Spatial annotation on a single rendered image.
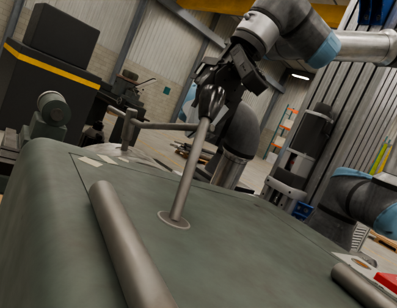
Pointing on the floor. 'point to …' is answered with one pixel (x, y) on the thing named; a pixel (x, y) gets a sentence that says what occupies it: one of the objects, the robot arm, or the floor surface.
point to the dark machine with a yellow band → (46, 71)
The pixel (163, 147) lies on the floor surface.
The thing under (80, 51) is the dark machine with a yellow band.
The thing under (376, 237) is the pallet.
